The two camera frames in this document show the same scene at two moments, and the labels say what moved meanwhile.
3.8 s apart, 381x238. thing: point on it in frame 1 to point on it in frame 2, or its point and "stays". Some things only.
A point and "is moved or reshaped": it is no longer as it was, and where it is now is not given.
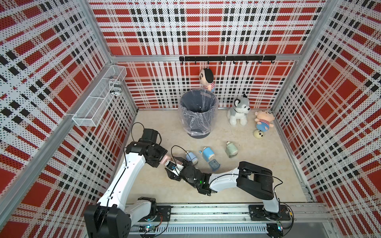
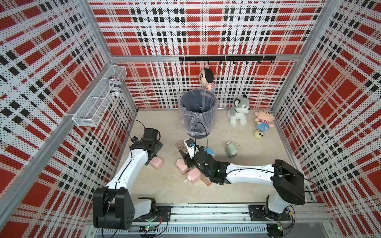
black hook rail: x=227 y=58 stays
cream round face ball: x=258 y=134 stays
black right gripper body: x=182 y=176 to x=190 y=162
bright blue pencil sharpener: x=208 y=153 stays
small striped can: x=115 y=87 stays
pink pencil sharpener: x=164 y=159 is moved or reshaped
